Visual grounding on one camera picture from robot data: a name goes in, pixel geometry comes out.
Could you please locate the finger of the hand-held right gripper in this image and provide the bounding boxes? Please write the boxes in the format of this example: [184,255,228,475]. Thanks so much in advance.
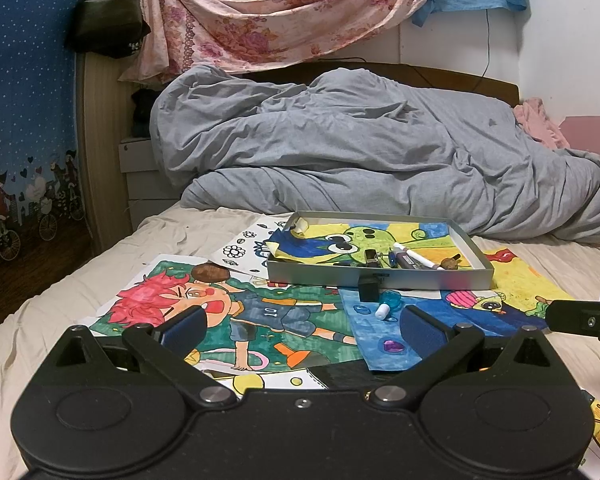
[545,289,600,357]

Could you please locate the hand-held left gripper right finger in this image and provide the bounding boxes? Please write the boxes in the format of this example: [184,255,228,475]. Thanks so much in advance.
[367,306,563,408]

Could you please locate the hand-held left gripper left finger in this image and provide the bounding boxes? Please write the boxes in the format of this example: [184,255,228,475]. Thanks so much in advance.
[42,307,238,408]

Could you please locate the blue white cap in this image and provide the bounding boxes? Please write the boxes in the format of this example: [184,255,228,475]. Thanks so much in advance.
[375,293,404,321]

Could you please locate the white marker with pink cap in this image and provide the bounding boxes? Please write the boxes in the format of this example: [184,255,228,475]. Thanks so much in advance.
[392,242,444,271]

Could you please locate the small blue-handled pliers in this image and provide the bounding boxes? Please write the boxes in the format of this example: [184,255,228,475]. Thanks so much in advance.
[364,248,396,269]

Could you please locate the shallow grey box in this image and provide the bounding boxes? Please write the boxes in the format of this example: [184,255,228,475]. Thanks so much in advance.
[266,210,496,292]

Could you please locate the blue and yellow fish drawing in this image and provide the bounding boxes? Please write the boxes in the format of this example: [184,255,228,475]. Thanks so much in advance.
[339,247,578,372]

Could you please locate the dark brown nut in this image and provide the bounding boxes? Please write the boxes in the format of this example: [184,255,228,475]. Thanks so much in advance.
[191,263,231,284]

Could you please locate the black binder clip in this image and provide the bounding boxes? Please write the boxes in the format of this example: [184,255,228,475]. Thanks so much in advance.
[358,274,382,304]

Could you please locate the red-haired boy drawing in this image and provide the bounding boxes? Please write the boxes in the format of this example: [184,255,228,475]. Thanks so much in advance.
[87,254,366,376]

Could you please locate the black and white flower drawing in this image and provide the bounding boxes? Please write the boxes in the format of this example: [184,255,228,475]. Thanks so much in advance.
[220,215,293,276]

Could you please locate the green frog drawing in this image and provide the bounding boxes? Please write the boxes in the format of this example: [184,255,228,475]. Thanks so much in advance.
[269,219,481,268]

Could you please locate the white nightstand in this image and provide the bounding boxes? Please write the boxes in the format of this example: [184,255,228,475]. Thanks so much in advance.
[117,135,183,216]

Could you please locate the pink pillow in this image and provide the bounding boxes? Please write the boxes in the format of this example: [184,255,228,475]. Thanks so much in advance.
[560,115,600,161]

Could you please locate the grey duvet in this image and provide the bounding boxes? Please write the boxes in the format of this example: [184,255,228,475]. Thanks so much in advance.
[149,64,600,256]

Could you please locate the pink crumpled cloth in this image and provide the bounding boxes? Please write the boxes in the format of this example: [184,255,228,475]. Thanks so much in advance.
[512,97,573,150]

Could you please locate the light wooden board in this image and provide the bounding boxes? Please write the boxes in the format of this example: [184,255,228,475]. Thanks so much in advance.
[75,52,153,256]

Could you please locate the dark cloth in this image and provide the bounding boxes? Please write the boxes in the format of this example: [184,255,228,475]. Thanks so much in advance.
[131,87,157,138]

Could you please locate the dark wooden headboard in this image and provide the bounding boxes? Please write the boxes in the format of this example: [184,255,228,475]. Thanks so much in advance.
[240,61,522,108]

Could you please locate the blue printed curtain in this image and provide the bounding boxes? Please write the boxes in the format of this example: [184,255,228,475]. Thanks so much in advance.
[0,0,93,341]

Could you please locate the pink floral hanging cloth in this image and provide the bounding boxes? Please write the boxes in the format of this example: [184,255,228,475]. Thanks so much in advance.
[117,0,448,83]

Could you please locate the black hanging bag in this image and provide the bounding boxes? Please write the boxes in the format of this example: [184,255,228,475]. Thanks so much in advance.
[69,0,152,59]

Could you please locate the black wall cable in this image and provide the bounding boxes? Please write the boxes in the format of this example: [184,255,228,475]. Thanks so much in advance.
[480,10,491,81]

